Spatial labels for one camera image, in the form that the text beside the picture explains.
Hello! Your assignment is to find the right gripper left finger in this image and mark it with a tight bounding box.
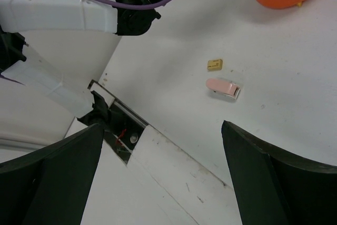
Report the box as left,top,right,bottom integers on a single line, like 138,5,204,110
1,124,104,224

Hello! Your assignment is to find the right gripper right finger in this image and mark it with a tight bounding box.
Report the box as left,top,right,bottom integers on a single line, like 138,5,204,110
221,121,336,224

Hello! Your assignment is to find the small tan eraser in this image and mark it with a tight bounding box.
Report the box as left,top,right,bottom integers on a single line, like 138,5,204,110
207,58,223,72

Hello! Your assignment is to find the pink white eraser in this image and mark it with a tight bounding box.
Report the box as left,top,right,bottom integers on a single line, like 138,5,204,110
206,78,241,100

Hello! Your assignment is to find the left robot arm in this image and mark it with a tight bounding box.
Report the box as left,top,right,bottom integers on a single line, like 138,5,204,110
1,0,172,125

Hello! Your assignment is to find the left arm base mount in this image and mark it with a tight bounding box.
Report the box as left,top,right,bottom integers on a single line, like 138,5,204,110
78,80,148,164

